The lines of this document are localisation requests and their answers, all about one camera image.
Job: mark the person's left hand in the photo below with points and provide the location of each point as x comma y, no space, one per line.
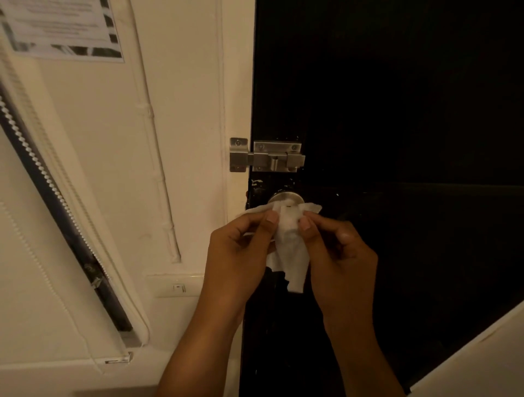
233,266

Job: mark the person's right hand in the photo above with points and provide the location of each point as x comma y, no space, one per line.
344,270

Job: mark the person's right thumb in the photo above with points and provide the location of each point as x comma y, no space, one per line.
308,234

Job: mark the person's left thumb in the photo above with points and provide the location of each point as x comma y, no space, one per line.
267,225

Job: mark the white wet wipe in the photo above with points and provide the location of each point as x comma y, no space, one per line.
291,245

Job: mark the person's right forearm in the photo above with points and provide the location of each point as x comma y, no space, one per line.
362,360

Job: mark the person's left forearm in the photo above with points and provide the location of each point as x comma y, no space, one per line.
196,351

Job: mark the silver round door knob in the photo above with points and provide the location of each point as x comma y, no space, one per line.
285,199

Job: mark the silver sliding door bolt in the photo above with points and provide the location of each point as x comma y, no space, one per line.
266,155

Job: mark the black door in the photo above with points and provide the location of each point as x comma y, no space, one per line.
409,143

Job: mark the white roller blind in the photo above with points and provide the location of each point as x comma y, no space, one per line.
37,245

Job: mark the printed paper notice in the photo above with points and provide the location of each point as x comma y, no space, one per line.
61,26

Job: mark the white light switch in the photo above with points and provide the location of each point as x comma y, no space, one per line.
176,286

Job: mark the white door frame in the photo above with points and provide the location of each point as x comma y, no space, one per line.
239,102

